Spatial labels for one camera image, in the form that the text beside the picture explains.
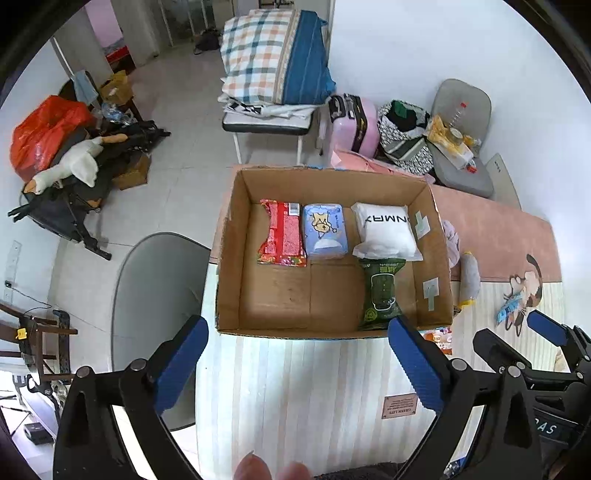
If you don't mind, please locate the white soft pack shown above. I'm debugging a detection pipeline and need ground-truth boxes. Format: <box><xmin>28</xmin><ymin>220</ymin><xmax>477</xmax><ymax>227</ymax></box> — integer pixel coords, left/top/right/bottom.
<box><xmin>351</xmin><ymin>201</ymin><xmax>424</xmax><ymax>262</ymax></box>

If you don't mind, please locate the blue small packet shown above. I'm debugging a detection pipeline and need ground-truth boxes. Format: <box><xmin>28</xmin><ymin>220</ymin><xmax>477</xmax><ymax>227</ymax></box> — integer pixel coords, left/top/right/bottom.
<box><xmin>496</xmin><ymin>293</ymin><xmax>525</xmax><ymax>326</ymax></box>

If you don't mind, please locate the pink folded cloth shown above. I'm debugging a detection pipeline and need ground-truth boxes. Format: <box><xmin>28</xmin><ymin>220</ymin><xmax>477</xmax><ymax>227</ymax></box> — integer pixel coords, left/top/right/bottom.
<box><xmin>332</xmin><ymin>150</ymin><xmax>437</xmax><ymax>185</ymax></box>

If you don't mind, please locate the white folding bed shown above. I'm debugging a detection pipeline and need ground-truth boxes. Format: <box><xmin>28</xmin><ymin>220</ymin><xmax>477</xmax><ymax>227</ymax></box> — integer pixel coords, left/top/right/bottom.
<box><xmin>222</xmin><ymin>104</ymin><xmax>324</xmax><ymax>164</ymax></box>

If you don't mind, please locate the grey cushioned chair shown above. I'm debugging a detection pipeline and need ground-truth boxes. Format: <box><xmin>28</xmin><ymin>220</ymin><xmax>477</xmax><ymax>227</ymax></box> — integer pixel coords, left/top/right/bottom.
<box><xmin>427</xmin><ymin>78</ymin><xmax>495</xmax><ymax>199</ymax></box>

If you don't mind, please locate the dark green snack packet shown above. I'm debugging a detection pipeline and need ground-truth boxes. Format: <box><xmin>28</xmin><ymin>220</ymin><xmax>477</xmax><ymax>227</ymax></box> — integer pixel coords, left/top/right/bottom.
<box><xmin>357</xmin><ymin>257</ymin><xmax>407</xmax><ymax>330</ymax></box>

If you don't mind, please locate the blue tissue pack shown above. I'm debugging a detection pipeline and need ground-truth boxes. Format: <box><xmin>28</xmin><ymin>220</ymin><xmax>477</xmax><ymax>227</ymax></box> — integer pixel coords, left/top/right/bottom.
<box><xmin>302</xmin><ymin>202</ymin><xmax>349</xmax><ymax>261</ymax></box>

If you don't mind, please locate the blue cloth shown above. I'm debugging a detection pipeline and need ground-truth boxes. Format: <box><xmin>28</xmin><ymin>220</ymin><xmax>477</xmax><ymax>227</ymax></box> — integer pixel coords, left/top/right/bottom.
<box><xmin>74</xmin><ymin>70</ymin><xmax>100</xmax><ymax>103</ymax></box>

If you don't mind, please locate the dark wooden chair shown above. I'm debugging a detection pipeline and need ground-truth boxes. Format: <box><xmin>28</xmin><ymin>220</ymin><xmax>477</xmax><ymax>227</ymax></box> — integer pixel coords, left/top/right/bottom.
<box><xmin>0</xmin><ymin>300</ymin><xmax>78</xmax><ymax>384</ymax></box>

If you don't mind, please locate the white goose plush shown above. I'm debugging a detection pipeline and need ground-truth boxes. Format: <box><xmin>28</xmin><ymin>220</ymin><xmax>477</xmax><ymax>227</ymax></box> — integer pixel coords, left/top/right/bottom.
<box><xmin>23</xmin><ymin>136</ymin><xmax>127</xmax><ymax>195</ymax></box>

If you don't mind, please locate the red snack packet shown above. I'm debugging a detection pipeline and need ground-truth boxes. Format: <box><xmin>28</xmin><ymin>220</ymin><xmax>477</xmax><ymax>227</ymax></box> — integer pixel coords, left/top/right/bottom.
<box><xmin>257</xmin><ymin>199</ymin><xmax>308</xmax><ymax>267</ymax></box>

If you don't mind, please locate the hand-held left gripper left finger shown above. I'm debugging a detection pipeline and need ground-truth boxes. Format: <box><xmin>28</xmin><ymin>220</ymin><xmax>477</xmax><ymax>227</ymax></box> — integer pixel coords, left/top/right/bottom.
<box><xmin>53</xmin><ymin>315</ymin><xmax>209</xmax><ymax>480</ymax></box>

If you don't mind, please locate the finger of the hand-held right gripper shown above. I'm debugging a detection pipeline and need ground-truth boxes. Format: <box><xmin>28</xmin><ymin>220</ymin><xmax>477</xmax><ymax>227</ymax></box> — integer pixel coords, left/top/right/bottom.
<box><xmin>527</xmin><ymin>310</ymin><xmax>591</xmax><ymax>370</ymax></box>
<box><xmin>472</xmin><ymin>327</ymin><xmax>532</xmax><ymax>374</ymax></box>

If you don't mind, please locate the pink suitcase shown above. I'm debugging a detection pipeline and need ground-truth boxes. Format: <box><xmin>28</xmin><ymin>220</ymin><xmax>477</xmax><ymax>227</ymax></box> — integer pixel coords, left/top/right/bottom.
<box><xmin>329</xmin><ymin>93</ymin><xmax>378</xmax><ymax>158</ymax></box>

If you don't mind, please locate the black folded stroller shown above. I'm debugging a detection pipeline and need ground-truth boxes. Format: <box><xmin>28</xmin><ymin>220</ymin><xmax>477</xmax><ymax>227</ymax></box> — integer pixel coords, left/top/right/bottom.
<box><xmin>8</xmin><ymin>122</ymin><xmax>171</xmax><ymax>261</ymax></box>

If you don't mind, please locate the black white patterned bag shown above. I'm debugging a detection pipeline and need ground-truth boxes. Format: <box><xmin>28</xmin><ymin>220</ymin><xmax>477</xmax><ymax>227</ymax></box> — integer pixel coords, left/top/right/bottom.
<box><xmin>378</xmin><ymin>99</ymin><xmax>437</xmax><ymax>175</ymax></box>

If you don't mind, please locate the small brown cardboard box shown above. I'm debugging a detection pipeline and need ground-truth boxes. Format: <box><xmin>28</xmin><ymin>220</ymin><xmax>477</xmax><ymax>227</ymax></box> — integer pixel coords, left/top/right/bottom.
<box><xmin>111</xmin><ymin>152</ymin><xmax>152</xmax><ymax>191</ymax></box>

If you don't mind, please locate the person's left hand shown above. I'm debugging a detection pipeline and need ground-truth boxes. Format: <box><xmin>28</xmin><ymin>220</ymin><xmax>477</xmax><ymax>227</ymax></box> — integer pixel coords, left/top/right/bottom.
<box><xmin>233</xmin><ymin>453</ymin><xmax>312</xmax><ymax>480</ymax></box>

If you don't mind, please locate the purple cloth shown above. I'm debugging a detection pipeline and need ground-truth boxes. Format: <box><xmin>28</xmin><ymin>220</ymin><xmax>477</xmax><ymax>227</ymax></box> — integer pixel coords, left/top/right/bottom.
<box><xmin>441</xmin><ymin>219</ymin><xmax>461</xmax><ymax>268</ymax></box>

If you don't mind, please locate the grey round-back chair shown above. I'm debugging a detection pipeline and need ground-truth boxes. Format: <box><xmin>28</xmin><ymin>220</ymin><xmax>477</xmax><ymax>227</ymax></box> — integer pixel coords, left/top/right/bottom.
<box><xmin>111</xmin><ymin>232</ymin><xmax>213</xmax><ymax>432</ymax></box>

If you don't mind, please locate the yellow cardboard box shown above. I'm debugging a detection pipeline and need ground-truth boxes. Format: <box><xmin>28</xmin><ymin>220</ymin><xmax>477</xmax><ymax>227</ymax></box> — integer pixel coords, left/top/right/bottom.
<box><xmin>99</xmin><ymin>70</ymin><xmax>134</xmax><ymax>107</ymax></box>

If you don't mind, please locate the yellow plastic bag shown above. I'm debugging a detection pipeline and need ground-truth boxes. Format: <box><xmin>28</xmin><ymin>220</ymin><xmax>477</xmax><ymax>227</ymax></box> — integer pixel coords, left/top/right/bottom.
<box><xmin>427</xmin><ymin>115</ymin><xmax>481</xmax><ymax>169</ymax></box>

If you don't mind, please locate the orange snack packet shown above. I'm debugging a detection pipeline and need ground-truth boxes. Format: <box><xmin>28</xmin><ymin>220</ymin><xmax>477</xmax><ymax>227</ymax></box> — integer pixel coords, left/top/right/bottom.
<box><xmin>422</xmin><ymin>328</ymin><xmax>455</xmax><ymax>354</ymax></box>

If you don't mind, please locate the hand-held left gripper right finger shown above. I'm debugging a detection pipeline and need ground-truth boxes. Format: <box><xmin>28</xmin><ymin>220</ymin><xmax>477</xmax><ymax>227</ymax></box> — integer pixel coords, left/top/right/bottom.
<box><xmin>387</xmin><ymin>316</ymin><xmax>543</xmax><ymax>480</ymax></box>

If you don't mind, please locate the white folded cloth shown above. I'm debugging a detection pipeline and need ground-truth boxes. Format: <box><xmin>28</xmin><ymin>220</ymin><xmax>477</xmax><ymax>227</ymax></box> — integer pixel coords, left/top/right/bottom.
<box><xmin>221</xmin><ymin>92</ymin><xmax>319</xmax><ymax>120</ymax></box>

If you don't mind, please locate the plaid quilt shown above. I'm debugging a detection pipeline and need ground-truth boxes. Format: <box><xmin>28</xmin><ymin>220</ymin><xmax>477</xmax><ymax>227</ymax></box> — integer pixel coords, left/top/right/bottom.
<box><xmin>218</xmin><ymin>8</ymin><xmax>337</xmax><ymax>106</ymax></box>

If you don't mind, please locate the white panel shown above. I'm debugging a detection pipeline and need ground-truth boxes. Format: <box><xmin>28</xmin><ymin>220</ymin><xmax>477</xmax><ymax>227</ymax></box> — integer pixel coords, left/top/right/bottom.
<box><xmin>485</xmin><ymin>154</ymin><xmax>522</xmax><ymax>210</ymax></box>

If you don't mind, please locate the orange plastic bag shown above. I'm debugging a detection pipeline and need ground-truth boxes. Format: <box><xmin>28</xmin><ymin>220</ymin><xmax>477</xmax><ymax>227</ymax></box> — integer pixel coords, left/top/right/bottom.
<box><xmin>10</xmin><ymin>95</ymin><xmax>95</xmax><ymax>178</ymax></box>

